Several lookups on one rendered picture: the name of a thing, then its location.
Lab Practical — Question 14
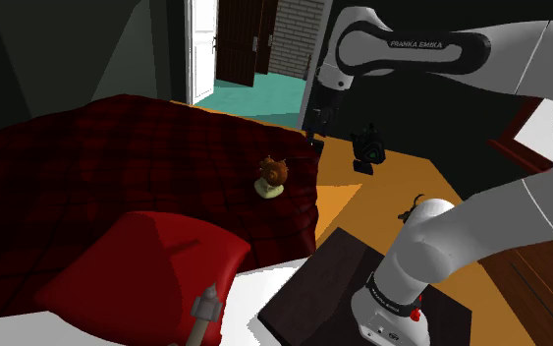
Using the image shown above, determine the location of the dark robot stand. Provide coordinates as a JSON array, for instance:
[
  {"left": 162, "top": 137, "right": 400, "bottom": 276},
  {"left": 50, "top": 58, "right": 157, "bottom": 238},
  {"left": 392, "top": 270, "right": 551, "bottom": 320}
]
[{"left": 257, "top": 226, "right": 473, "bottom": 346}]

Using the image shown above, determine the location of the small black figure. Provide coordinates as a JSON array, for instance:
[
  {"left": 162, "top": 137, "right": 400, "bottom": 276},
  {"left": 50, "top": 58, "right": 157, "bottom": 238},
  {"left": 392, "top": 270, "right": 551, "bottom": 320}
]
[{"left": 397, "top": 193, "right": 426, "bottom": 225}]

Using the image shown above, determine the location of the brown snail figure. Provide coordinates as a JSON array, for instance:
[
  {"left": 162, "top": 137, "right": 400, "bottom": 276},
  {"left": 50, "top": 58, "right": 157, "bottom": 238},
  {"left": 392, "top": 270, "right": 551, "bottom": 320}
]
[{"left": 253, "top": 155, "right": 290, "bottom": 201}]

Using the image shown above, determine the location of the brown wooden furniture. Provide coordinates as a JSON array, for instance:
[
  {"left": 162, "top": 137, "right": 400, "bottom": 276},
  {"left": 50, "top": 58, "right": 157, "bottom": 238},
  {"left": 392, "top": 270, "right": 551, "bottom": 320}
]
[{"left": 477, "top": 234, "right": 553, "bottom": 346}]

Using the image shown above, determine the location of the white door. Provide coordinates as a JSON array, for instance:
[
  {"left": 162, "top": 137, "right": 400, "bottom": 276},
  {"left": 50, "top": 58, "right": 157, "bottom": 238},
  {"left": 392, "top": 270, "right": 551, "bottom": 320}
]
[{"left": 186, "top": 0, "right": 219, "bottom": 106}]

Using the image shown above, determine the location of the black device with green triangle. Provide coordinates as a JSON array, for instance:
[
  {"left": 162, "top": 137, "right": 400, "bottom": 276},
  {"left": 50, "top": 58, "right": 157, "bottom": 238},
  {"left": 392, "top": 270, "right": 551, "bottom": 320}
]
[{"left": 350, "top": 123, "right": 387, "bottom": 177}]

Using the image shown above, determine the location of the red framed mirror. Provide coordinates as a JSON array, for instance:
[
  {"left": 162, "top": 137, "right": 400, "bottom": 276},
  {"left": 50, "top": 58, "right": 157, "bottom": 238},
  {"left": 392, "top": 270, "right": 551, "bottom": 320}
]
[{"left": 487, "top": 95, "right": 553, "bottom": 175}]

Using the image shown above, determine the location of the dark brown wooden door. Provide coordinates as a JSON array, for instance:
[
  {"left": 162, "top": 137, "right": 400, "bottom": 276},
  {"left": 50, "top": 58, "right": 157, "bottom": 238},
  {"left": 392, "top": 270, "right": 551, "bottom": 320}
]
[{"left": 214, "top": 0, "right": 280, "bottom": 88}]

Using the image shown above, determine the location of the bed with red plaid blanket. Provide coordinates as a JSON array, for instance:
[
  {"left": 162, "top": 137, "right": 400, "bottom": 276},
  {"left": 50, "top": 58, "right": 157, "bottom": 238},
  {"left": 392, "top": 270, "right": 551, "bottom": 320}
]
[{"left": 0, "top": 93, "right": 321, "bottom": 346}]

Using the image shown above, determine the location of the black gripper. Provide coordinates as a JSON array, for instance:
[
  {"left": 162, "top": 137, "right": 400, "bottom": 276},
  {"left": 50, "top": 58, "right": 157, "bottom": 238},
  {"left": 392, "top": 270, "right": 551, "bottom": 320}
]
[{"left": 305, "top": 88, "right": 347, "bottom": 156}]

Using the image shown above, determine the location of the red pillow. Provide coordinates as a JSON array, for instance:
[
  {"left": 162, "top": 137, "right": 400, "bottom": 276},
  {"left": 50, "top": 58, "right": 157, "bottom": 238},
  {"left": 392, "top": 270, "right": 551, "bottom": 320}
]
[{"left": 33, "top": 210, "right": 252, "bottom": 346}]

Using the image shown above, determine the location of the grey hammer with wooden handle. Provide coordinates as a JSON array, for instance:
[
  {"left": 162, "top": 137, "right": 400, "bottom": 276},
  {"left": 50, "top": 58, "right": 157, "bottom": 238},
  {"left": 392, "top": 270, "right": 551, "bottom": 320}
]
[{"left": 184, "top": 281, "right": 223, "bottom": 346}]

